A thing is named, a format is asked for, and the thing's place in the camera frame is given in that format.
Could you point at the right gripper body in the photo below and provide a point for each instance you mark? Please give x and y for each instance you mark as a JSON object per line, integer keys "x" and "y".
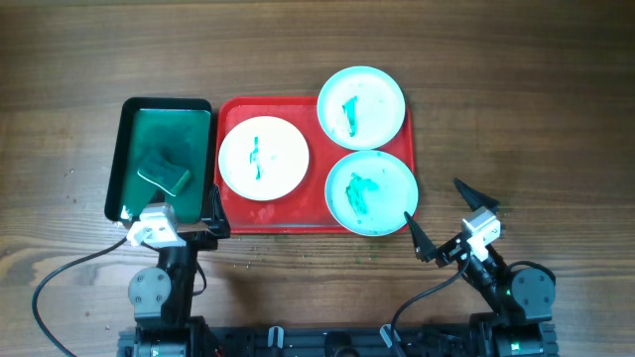
{"x": 448, "y": 252}

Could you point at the light blue plate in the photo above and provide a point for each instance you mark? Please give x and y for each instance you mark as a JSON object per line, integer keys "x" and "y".
{"x": 361, "y": 108}
{"x": 370, "y": 193}

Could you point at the red plastic tray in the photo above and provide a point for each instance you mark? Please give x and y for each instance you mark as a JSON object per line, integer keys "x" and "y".
{"x": 304, "y": 209}

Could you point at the green sponge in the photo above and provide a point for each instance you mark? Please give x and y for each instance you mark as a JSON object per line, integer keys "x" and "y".
{"x": 158, "y": 171}

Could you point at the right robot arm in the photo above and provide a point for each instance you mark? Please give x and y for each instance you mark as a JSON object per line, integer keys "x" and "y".
{"x": 520, "y": 295}

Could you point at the white plate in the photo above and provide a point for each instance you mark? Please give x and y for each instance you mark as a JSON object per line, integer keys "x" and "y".
{"x": 263, "y": 158}

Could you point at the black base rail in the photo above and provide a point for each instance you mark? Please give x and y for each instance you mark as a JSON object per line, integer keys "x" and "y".
{"x": 337, "y": 342}

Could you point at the light blue plate top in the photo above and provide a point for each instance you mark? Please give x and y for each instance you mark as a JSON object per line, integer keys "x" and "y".
{"x": 361, "y": 108}

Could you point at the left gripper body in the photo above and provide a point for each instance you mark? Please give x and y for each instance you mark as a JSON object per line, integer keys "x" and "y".
{"x": 200, "y": 240}

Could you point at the black tray with green water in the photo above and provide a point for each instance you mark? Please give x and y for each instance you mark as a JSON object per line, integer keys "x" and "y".
{"x": 183, "y": 132}

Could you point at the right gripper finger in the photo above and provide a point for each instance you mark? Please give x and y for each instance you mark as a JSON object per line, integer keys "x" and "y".
{"x": 425, "y": 249}
{"x": 474, "y": 198}

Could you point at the light blue plate bottom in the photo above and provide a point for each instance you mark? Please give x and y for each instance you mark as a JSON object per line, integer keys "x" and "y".
{"x": 370, "y": 193}

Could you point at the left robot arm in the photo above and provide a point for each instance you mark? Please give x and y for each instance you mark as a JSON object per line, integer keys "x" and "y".
{"x": 162, "y": 295}

